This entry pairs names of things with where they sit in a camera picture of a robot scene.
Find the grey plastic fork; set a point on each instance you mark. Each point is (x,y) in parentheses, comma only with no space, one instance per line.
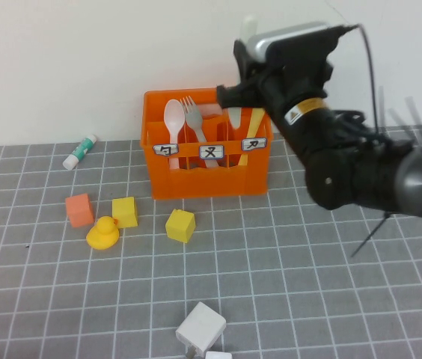
(195,119)

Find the white plastic knife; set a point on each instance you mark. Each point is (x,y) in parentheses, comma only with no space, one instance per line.
(235,117)

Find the salmon orange foam cube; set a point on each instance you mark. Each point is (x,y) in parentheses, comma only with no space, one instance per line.
(80,211)

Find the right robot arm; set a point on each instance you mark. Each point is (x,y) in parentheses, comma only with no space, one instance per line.
(345,175)

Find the paper label knife character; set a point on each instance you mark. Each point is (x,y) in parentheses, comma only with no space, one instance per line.
(253,144)

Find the pale pink plastic spoon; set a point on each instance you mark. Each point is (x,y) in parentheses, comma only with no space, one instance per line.
(174,114)

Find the yellow foam cube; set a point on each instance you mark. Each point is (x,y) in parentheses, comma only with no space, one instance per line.
(180,226)
(125,212)

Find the yellow rubber duck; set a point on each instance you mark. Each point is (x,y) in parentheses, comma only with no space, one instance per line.
(101,237)

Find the white green glue stick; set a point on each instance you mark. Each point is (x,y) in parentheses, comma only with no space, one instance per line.
(78,153)

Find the small white block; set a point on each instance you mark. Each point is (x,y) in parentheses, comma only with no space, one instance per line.
(218,355)

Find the orange plastic cutlery holder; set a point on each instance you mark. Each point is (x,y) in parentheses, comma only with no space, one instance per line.
(203,183)

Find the paper label fork character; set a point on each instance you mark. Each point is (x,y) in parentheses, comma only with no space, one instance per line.
(211,152)

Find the paper label spoon character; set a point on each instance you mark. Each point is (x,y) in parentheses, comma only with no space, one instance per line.
(165,150)

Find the grey grid table mat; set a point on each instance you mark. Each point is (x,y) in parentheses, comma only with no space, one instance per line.
(308,280)

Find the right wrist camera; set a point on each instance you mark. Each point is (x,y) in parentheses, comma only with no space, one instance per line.
(289,37)

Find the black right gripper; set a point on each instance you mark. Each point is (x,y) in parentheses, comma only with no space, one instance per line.
(293,84)

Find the white charger adapter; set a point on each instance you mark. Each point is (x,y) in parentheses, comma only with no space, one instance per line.
(200,327)

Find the yellow plastic knife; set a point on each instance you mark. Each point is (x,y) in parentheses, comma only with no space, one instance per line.
(254,121)

